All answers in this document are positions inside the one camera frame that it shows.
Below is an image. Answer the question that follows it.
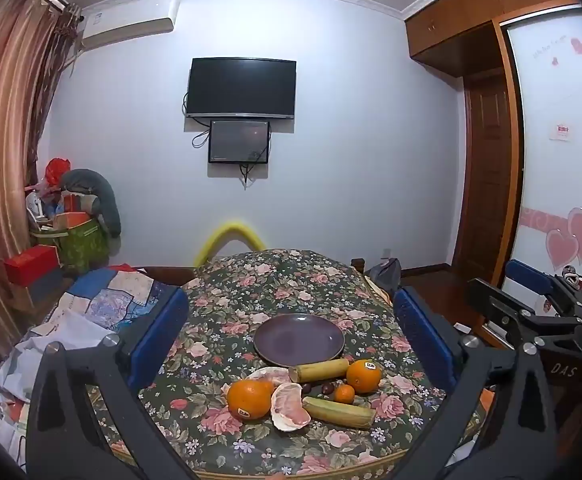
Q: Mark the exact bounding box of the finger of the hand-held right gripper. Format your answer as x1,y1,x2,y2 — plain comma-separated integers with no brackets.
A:
467,278,582,349
506,259,582,317

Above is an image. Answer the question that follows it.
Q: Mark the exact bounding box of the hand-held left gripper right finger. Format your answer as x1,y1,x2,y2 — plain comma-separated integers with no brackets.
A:
395,286,560,480

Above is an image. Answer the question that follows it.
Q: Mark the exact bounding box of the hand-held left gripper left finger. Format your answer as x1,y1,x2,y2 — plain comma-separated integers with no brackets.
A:
25,286,198,480

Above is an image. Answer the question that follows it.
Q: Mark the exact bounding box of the large orange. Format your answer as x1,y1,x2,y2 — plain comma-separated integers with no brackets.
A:
346,360,383,394
226,380,276,422

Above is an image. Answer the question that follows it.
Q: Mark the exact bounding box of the yellow sugarcane piece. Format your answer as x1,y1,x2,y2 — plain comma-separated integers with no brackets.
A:
289,358,350,383

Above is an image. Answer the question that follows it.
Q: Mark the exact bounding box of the greenish sugarcane piece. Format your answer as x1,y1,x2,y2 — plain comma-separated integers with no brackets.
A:
302,396,378,430

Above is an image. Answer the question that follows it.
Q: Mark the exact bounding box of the peeled pomelo segment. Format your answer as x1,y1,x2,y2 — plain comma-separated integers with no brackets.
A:
247,366,292,388
270,382,312,432

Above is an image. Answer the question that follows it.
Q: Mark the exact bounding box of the purple ceramic plate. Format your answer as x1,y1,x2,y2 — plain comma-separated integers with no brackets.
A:
253,313,346,368

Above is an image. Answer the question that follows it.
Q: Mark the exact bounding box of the patchwork quilt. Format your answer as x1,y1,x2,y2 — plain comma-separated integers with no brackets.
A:
0,265,192,403

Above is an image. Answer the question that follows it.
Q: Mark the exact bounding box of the grey bag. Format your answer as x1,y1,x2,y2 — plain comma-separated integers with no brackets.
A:
366,257,402,293

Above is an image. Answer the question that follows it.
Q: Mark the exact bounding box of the wooden door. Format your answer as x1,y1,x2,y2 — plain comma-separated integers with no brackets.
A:
463,72,516,275

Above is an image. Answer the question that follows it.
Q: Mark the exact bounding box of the green patterned bag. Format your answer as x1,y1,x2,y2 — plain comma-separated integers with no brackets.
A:
58,217,110,273

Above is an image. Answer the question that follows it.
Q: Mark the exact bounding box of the yellow foam tube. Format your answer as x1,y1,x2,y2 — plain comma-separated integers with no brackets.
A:
193,220,266,268

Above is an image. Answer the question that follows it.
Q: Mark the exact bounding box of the floral tablecloth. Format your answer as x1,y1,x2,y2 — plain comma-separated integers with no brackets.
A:
86,247,492,478

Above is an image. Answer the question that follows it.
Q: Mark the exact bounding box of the orange box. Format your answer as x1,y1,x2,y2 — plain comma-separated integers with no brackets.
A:
53,212,92,234

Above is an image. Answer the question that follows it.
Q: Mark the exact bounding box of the red box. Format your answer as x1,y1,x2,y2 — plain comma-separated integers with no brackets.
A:
3,245,60,286

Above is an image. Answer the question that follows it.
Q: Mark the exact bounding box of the wooden wardrobe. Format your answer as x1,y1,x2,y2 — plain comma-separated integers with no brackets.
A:
403,0,582,356

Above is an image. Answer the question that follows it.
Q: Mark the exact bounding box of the red plastic bag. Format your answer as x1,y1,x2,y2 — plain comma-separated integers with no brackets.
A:
46,157,72,189

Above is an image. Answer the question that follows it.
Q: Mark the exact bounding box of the small black monitor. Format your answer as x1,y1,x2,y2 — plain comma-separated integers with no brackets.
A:
208,119,272,165

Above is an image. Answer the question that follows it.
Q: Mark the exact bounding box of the striped pink curtain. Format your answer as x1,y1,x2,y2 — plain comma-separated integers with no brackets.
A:
0,0,72,376

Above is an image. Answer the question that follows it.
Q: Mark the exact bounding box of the brown sheer curtain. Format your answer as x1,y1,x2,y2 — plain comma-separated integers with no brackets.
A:
26,4,84,186

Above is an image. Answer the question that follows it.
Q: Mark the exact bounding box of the white air conditioner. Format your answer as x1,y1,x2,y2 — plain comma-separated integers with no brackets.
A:
78,0,179,52

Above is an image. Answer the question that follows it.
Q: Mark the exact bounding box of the black hanging cable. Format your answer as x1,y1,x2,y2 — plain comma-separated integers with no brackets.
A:
240,152,266,192

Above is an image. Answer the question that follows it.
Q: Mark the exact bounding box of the black looped cable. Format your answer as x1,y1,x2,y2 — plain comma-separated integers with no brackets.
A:
192,117,212,150

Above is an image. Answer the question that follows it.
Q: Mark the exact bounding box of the black wall television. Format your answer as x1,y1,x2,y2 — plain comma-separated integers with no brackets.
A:
185,57,298,121

